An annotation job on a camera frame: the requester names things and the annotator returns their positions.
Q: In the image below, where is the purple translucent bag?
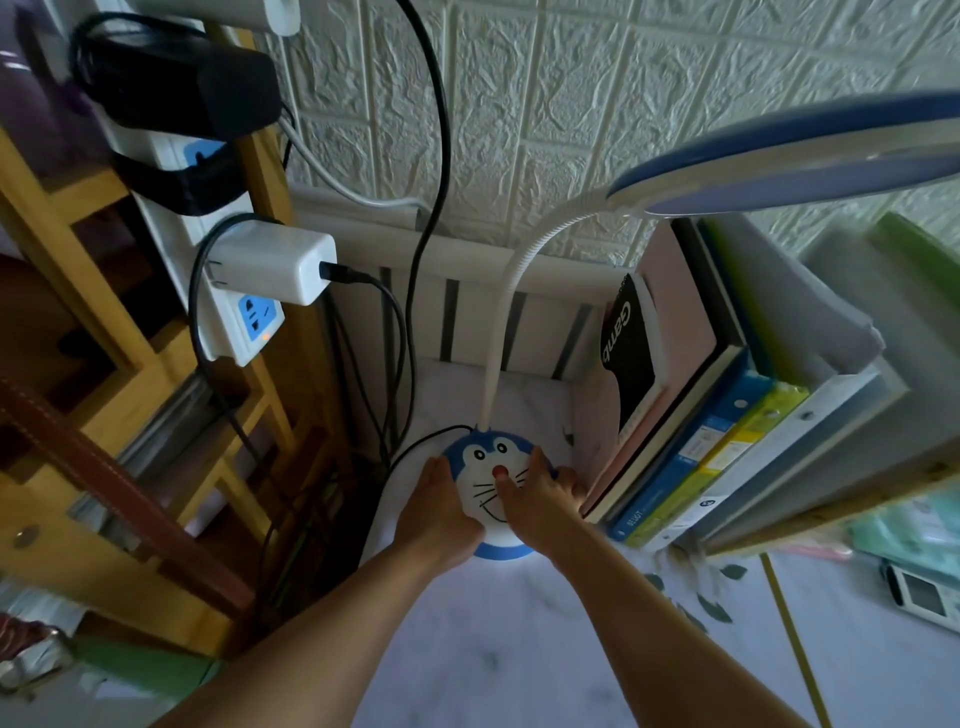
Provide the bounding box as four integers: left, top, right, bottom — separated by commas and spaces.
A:
0, 0, 115, 181

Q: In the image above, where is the white cable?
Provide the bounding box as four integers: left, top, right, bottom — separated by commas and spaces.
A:
276, 112, 440, 220

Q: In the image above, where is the white charger block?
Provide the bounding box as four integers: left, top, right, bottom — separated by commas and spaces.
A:
202, 220, 339, 308

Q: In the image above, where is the person's left hand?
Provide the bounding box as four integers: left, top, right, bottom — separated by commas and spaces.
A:
393, 455, 487, 561

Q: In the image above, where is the white leaf print cloth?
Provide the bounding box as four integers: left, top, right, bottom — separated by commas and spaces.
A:
348, 358, 960, 728

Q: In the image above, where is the wooden shelf rack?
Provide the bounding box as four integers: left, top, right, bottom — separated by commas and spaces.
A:
0, 21, 354, 657

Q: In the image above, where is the large black power adapter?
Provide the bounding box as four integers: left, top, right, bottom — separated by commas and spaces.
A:
69, 12, 285, 144

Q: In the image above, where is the white tube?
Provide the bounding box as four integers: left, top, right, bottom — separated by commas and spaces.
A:
133, 0, 303, 39

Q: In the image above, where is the thin black charger cable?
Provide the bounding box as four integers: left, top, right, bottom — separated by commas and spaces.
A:
318, 260, 411, 451

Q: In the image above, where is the thick black cable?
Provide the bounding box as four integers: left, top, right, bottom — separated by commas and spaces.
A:
391, 0, 453, 451

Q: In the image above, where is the white binder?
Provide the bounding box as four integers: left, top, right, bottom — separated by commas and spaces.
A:
643, 358, 913, 558

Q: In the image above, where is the black lamp cable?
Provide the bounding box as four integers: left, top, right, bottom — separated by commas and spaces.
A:
384, 423, 475, 485

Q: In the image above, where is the white electronic device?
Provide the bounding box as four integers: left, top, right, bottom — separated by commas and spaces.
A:
883, 561, 960, 636

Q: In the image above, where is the black looped cable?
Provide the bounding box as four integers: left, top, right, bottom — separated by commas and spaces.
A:
186, 212, 301, 496

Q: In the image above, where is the green sheet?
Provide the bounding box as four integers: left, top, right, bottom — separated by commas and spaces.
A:
73, 636, 228, 708

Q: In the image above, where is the white power strip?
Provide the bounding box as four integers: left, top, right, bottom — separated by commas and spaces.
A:
88, 0, 288, 369

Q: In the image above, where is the green folder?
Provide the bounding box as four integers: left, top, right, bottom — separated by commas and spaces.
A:
868, 211, 960, 305

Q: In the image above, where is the blue folder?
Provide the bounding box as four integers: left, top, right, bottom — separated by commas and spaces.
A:
606, 369, 778, 546

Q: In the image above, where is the pink book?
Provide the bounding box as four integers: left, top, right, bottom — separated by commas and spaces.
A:
579, 219, 747, 524

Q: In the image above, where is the person's right hand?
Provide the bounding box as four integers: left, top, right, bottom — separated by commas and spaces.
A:
493, 446, 590, 565

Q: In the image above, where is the yellow folder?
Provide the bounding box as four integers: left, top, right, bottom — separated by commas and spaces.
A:
624, 382, 813, 550

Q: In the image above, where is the yellow stick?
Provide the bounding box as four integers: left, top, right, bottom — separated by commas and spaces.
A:
758, 553, 835, 728

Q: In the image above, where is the metal clasp purse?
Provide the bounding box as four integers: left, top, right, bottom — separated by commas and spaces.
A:
0, 610, 78, 700

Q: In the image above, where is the person's left forearm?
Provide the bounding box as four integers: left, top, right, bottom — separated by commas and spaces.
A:
150, 541, 481, 728

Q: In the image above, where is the stack of white papers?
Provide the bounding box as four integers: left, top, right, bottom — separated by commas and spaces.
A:
716, 216, 888, 387

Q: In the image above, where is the teal packet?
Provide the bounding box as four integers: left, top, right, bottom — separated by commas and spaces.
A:
849, 486, 960, 588

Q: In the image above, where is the blue cartoon cat desk lamp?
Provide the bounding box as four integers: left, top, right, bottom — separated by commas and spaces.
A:
442, 90, 960, 562

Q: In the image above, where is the black notebook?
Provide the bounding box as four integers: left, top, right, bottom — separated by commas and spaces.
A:
598, 273, 670, 445

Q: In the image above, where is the white slatted rail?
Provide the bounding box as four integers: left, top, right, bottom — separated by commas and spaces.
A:
287, 186, 627, 385

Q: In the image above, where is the person's right forearm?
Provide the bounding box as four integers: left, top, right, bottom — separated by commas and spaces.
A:
528, 521, 815, 728

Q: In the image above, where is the wooden book stand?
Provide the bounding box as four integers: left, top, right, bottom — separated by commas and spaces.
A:
703, 450, 960, 561

